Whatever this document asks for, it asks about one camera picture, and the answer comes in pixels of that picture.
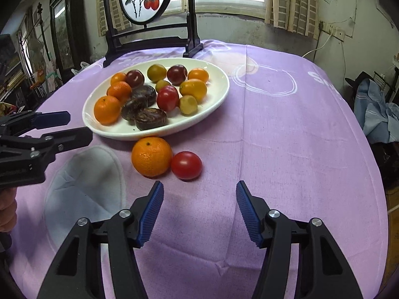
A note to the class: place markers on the dark purple plum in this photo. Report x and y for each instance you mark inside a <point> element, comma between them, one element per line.
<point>177,74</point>

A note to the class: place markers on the left window curtain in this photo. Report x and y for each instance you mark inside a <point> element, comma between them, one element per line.
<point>119,21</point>

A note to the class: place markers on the white round plate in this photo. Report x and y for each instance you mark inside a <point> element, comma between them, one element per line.
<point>218,87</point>

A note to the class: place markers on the left hand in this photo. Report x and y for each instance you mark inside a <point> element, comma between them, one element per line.
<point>8,207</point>

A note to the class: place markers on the window curtain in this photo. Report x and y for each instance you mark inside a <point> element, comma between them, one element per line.
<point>296,16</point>
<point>119,21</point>

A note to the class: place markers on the green yellow small fruit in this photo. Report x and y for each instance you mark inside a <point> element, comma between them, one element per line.
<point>156,72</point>

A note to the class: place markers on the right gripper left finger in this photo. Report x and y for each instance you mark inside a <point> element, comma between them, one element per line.
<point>76,272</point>

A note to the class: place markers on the dark wooden cabinet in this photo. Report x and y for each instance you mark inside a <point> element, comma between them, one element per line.
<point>69,35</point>

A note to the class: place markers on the large orange mandarin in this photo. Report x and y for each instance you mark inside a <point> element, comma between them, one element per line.
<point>151,156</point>

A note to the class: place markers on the blue clothes pile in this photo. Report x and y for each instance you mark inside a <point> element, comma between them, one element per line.
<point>377,118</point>

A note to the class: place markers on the dark plum bottom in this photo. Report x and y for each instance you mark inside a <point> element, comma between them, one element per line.
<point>134,78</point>

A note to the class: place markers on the red cherry tomato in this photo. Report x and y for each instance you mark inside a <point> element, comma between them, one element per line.
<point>186,165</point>

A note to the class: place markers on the yellow green longan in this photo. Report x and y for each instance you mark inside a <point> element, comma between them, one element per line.
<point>188,105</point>

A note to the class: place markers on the dark water chestnut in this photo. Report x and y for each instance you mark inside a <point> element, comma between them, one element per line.
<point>148,92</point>

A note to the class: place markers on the purple tablecloth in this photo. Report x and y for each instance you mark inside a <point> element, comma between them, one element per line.
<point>283,129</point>

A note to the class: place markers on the smooth orange fruit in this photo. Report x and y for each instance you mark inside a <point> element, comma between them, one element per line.
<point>198,74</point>

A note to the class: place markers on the orange kumquat fruit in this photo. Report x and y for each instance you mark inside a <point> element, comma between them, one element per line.
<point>117,77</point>

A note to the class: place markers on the right window curtain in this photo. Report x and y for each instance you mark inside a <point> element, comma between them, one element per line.
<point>296,16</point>

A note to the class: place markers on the wall power socket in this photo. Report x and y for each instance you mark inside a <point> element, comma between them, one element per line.
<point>334,31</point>

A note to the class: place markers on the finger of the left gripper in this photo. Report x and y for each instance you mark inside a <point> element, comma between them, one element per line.
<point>25,121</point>
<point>66,140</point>

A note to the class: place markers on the white plastic bag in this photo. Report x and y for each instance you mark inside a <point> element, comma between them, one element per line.
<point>83,65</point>

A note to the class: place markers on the yellow orange fruit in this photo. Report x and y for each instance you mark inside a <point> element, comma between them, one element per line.
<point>195,88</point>

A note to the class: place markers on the orange mandarin left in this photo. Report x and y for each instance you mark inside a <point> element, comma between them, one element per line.
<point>107,110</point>

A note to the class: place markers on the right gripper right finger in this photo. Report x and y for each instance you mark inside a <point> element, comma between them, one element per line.
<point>323,270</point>

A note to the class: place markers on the round painted screen stand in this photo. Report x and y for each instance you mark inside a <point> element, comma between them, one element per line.
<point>142,13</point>

